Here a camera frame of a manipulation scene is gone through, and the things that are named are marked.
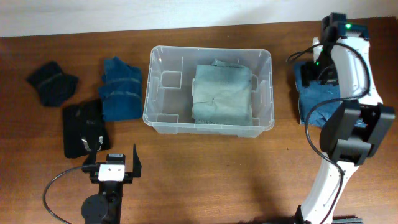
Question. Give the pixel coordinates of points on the blue jeans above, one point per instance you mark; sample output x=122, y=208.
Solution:
x=313, y=95

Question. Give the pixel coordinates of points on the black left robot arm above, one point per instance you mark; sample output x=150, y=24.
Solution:
x=105, y=206

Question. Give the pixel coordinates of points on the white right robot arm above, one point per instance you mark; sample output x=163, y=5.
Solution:
x=357, y=127

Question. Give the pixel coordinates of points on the large black folded garment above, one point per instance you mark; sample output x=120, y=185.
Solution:
x=84, y=129

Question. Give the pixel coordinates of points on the light grey jeans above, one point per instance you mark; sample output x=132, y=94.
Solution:
x=222, y=94

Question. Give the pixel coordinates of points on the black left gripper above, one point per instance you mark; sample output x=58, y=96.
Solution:
x=129, y=176

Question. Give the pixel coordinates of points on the clear plastic storage bin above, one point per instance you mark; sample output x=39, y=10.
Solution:
x=168, y=101

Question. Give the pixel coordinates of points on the teal blue folded garment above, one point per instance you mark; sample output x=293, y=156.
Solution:
x=121, y=94

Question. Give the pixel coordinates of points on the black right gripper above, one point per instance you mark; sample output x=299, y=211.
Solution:
x=307, y=74

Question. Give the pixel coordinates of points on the small black folded garment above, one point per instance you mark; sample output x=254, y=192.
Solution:
x=52, y=84

